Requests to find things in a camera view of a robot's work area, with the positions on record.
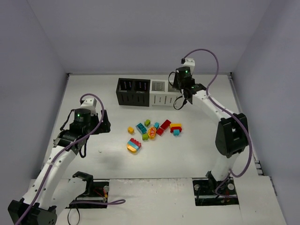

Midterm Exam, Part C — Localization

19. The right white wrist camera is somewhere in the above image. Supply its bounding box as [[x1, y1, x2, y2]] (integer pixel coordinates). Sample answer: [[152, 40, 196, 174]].
[[181, 58, 195, 74]]

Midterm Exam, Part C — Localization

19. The orange flower lego piece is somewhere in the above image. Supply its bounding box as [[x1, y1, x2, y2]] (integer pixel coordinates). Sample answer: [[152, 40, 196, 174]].
[[148, 127, 157, 139]]

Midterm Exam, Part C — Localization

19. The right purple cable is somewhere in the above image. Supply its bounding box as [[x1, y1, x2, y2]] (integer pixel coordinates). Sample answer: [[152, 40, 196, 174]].
[[182, 48, 253, 202]]

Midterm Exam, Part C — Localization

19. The small red lego brick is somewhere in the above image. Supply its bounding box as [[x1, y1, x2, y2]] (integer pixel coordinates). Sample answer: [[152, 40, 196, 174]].
[[156, 127, 164, 136]]

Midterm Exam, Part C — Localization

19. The small teal lego cube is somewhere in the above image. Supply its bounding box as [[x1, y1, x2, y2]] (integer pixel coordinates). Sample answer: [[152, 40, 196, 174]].
[[154, 122, 159, 129]]

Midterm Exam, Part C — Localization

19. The cyan small lego brick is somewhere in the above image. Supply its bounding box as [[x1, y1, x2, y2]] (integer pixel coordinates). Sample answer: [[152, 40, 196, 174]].
[[173, 129, 180, 136]]

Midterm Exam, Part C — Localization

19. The black double bin container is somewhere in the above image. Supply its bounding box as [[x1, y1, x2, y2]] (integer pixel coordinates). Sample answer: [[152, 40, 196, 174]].
[[116, 78, 150, 107]]

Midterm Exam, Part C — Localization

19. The lime small lego brick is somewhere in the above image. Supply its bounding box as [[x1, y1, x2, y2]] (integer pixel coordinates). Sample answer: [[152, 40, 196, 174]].
[[142, 133, 149, 141]]

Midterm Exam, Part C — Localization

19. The large red lego brick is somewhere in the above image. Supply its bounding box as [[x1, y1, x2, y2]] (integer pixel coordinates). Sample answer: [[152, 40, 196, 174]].
[[160, 120, 171, 130]]

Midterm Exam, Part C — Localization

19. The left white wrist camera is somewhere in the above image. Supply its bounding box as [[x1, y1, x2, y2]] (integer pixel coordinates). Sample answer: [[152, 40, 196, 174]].
[[80, 97, 97, 116]]

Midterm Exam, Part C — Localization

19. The teal lego brick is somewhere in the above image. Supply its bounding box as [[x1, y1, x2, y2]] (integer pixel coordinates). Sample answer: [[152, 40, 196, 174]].
[[135, 123, 147, 135]]

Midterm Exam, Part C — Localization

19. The small orange lego cube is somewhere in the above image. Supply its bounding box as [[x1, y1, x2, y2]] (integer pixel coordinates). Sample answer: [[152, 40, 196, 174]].
[[127, 127, 135, 134]]

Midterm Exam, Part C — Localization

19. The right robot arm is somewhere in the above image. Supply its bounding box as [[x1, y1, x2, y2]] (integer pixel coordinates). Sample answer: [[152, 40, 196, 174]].
[[172, 66, 250, 189]]

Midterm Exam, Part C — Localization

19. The small green lego cube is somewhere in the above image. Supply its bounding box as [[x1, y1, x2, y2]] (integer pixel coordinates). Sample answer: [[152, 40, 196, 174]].
[[144, 119, 151, 127]]

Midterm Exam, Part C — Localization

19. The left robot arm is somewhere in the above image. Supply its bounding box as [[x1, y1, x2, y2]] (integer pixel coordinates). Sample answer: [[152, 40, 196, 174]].
[[8, 108, 111, 225]]

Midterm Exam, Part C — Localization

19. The white double bin container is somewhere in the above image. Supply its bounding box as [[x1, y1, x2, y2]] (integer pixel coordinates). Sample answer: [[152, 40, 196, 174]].
[[150, 79, 181, 106]]

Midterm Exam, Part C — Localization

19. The yellow red arch lego stack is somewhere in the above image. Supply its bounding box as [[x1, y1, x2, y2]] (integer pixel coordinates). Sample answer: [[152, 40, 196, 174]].
[[169, 123, 182, 133]]

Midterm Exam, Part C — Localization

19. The red blue orange lego stack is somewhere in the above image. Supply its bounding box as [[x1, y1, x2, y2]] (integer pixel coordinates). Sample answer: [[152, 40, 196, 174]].
[[126, 138, 142, 154]]

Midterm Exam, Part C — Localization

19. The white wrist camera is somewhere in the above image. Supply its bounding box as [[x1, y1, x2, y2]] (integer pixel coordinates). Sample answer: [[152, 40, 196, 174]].
[[80, 97, 97, 116], [181, 58, 195, 74]]

